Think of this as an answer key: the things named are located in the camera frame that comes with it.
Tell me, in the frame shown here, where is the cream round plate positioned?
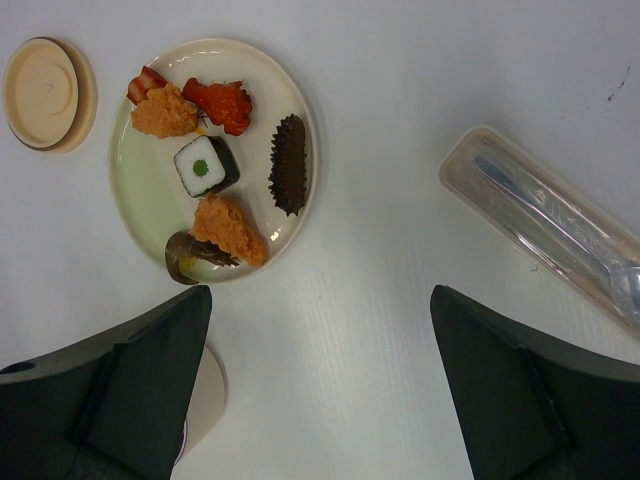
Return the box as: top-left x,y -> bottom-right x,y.
108,38 -> 318,267

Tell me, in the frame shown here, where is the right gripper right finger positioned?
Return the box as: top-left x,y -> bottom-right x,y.
430,286 -> 639,479

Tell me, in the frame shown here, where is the sushi roll piece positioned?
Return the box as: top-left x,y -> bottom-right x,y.
173,135 -> 240,198

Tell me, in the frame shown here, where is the dark sea cucumber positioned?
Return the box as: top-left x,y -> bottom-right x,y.
268,114 -> 307,216

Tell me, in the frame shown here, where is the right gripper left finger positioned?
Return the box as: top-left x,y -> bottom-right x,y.
1,285 -> 212,479

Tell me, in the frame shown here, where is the dark brown shrimp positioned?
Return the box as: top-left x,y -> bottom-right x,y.
164,231 -> 239,285

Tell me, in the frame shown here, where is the strawberry slice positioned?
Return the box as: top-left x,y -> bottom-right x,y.
127,66 -> 167,105

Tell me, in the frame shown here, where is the clear cutlery case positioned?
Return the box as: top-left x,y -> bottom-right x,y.
439,126 -> 639,335

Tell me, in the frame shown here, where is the beige round lid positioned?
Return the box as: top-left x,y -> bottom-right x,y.
2,37 -> 98,154

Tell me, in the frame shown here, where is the orange fried piece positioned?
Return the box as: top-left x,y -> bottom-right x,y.
131,83 -> 198,139

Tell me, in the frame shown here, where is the metal spoon in case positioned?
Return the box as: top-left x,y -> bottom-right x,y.
474,156 -> 639,317

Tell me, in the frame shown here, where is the orange fried shrimp lower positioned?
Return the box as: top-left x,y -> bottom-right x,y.
191,194 -> 268,267

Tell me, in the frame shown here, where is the red lobster piece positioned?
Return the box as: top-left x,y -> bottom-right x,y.
182,78 -> 253,136

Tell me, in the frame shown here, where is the steel lunch box bowl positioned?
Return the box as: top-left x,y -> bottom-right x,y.
175,346 -> 227,463

